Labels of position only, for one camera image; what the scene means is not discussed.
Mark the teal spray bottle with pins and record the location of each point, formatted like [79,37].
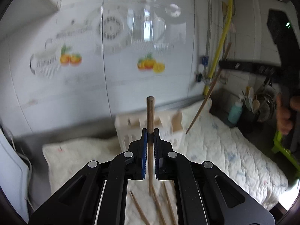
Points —
[236,110]

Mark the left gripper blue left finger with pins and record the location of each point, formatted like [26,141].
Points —
[138,162]

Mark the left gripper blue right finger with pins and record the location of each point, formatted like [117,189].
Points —
[161,158]

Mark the wooden chopstick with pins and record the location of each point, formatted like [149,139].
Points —
[213,84]
[150,110]
[158,206]
[139,209]
[172,216]

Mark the white microwave oven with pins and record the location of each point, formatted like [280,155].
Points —
[14,179]

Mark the white quilted mat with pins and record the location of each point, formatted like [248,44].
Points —
[207,139]

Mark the person's right hand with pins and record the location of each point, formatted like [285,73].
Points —
[284,125]

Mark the lime green dish rack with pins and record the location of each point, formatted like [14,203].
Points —
[278,147]

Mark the black utensil crock with spoons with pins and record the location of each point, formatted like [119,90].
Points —
[262,108]

